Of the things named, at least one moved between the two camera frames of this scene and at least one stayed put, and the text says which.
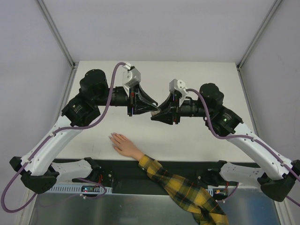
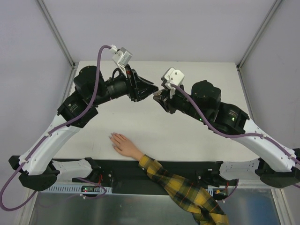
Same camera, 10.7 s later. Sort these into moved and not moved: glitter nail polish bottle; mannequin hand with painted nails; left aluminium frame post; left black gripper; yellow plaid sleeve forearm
Moved: left black gripper; glitter nail polish bottle
Not moved: yellow plaid sleeve forearm; left aluminium frame post; mannequin hand with painted nails
